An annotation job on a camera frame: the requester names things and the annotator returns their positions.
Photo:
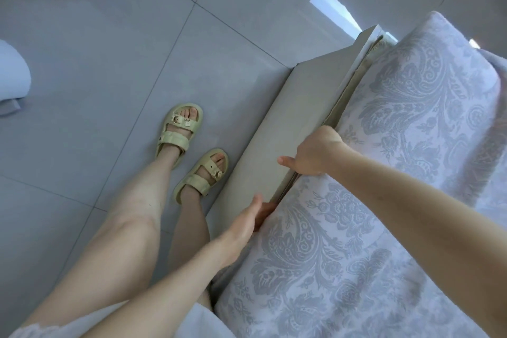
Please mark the person's white lace dress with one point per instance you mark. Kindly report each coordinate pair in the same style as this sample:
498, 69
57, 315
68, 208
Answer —
210, 328

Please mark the person's left hand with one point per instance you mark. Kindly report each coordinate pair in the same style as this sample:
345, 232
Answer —
243, 231

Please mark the person's left leg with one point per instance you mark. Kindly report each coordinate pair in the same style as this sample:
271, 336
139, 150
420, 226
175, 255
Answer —
119, 238

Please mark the person's left beige sandal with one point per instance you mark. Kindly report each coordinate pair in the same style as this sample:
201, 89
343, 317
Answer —
174, 139

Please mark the cream bed frame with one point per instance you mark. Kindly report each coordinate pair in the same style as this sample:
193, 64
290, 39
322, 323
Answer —
285, 124

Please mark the person's left forearm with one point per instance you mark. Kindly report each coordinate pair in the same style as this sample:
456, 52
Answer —
166, 298

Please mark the person's right forearm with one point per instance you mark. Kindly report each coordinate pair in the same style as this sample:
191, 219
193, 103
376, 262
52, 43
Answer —
416, 211

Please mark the person's beige sandal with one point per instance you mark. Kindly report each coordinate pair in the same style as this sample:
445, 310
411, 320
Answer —
196, 183
174, 139

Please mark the white floral bed sheet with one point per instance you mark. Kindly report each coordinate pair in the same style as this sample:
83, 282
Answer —
416, 104

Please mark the person's right beige sandal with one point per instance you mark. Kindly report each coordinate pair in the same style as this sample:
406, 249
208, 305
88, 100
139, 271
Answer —
196, 183

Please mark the white teal cylindrical appliance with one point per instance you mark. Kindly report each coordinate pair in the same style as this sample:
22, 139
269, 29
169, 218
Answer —
12, 72

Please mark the person's right hand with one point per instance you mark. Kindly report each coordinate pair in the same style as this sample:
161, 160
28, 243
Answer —
317, 151

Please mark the person's right leg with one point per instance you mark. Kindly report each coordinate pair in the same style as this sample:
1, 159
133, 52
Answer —
190, 238

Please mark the person's leg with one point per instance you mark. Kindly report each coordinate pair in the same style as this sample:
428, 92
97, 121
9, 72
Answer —
119, 238
190, 238

